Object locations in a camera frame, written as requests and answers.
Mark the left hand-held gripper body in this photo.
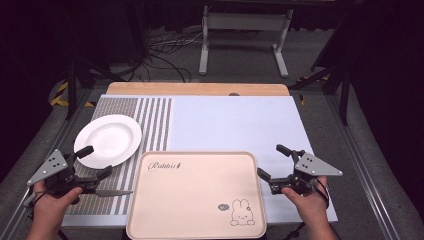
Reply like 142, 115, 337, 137
27, 149, 101, 195

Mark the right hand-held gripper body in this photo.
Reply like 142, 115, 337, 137
269, 149, 344, 196

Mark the person's right hand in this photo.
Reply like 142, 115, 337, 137
280, 176, 330, 228

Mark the person's left hand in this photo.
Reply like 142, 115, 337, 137
32, 179, 84, 232

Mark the metal knife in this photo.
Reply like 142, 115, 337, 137
94, 188, 134, 198

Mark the white round plate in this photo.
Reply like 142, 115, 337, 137
73, 114, 143, 170

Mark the white mat with striped part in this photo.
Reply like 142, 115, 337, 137
62, 94, 339, 228

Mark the pink rectangular tray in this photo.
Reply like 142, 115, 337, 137
125, 150, 268, 240

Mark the black metal stand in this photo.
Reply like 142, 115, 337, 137
64, 54, 129, 122
289, 63, 352, 127

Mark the wooden table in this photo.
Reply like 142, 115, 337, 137
105, 81, 291, 98

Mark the white metal stand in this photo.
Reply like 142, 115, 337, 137
198, 4, 295, 79

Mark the black wrist strap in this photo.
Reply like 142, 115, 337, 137
314, 178, 331, 210

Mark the metal floor rail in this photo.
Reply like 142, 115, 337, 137
324, 94, 403, 240
0, 88, 98, 240

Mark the bundle of black cables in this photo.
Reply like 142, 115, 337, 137
113, 28, 204, 83

